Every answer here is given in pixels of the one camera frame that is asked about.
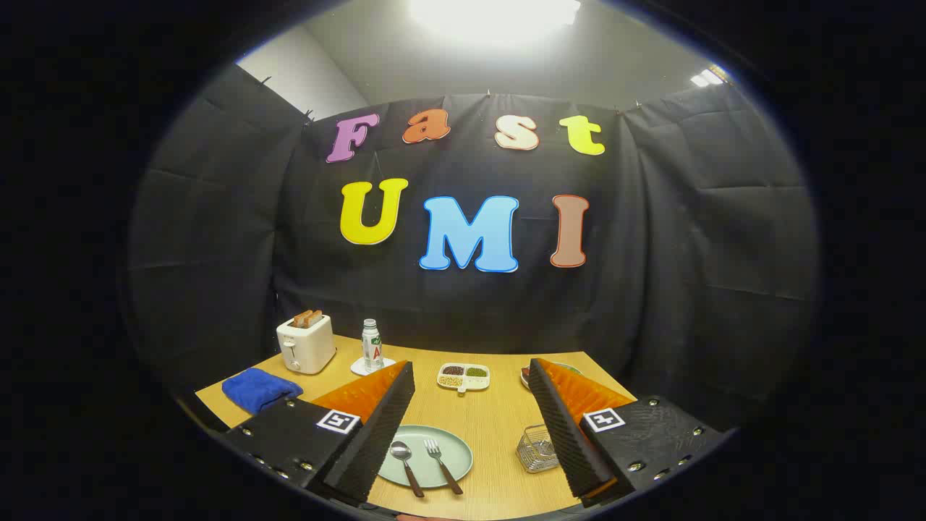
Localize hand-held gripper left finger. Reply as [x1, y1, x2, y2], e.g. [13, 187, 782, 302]
[217, 360, 417, 507]

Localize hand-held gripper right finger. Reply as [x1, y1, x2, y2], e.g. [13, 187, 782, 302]
[528, 357, 728, 507]

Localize metal spoon with wooden handle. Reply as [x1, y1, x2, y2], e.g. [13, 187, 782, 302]
[389, 440, 426, 499]

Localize metal fork with wooden handle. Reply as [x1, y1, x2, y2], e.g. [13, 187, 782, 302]
[423, 439, 464, 496]

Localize pale green plate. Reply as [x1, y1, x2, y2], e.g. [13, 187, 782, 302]
[378, 425, 474, 489]

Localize white plate with food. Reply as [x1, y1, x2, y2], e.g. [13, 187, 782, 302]
[519, 362, 584, 392]

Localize white square coaster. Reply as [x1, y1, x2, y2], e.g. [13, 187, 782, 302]
[350, 356, 397, 378]

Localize clear plastic water bottle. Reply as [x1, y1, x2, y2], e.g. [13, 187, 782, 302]
[361, 319, 384, 373]

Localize white divided dish with beans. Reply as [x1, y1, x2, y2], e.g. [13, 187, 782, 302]
[436, 363, 491, 396]

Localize white toaster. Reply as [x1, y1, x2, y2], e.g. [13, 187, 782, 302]
[276, 313, 338, 376]

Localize blue folded towel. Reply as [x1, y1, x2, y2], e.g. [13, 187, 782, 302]
[221, 368, 305, 415]

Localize black backdrop cloth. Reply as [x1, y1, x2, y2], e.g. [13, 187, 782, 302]
[127, 62, 822, 435]

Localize large ceiling light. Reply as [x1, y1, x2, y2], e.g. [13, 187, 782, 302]
[409, 0, 583, 44]

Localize metal wire basket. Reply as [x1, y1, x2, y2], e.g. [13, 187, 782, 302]
[516, 424, 561, 475]

